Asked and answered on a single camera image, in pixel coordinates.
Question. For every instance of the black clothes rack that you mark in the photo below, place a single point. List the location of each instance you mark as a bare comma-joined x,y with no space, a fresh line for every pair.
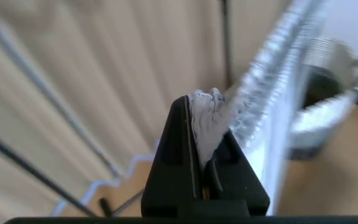
26,165

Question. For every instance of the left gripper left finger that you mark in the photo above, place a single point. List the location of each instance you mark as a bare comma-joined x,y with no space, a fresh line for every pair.
169,174

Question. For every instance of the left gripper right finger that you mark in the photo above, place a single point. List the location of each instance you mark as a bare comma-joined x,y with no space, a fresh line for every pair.
238,180

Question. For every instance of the pale grey shorts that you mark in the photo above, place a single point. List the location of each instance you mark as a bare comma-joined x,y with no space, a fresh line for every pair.
207,124

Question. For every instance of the white laundry basket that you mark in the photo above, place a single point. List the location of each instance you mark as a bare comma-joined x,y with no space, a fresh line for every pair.
315,130

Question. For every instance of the beige curtain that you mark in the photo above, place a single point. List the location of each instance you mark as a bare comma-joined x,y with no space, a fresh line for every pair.
120,62

